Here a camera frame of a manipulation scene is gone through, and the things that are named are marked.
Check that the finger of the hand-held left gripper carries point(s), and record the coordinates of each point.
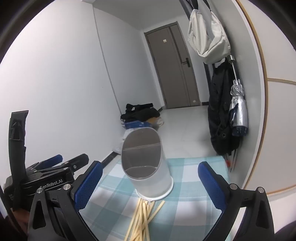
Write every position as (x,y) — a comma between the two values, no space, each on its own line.
(78,161)
(52,161)

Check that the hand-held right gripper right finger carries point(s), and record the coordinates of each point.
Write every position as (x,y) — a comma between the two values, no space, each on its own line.
(211,185)

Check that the black hanging jacket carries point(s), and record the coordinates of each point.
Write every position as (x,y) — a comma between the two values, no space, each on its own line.
(219,111)

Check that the silver folded umbrella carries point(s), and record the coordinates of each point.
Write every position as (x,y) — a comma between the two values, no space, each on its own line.
(239,109)

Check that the white wardrobe gold trim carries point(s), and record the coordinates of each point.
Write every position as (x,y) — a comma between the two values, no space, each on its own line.
(272,115)

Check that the bundle of wooden chopsticks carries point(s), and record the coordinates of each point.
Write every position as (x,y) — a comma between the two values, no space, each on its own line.
(138,222)

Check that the white hanging bag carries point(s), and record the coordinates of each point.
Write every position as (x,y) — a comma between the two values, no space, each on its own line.
(208,34)

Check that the translucent white utensil holder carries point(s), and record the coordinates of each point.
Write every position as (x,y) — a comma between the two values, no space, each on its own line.
(150,180)

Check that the checked teal tablecloth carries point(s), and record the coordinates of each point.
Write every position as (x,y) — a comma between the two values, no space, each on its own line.
(187,176)

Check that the blue cardboard box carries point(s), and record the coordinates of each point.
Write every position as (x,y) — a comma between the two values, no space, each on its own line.
(136,124)

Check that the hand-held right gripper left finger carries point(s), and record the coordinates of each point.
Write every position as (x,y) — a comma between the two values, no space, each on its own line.
(89,185)

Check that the black clothes pile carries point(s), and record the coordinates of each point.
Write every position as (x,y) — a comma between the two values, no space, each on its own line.
(141,111)

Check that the grey door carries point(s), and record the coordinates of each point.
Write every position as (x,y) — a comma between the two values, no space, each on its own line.
(173,69)

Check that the brown cardboard box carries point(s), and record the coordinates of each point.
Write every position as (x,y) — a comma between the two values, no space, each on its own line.
(156,121)

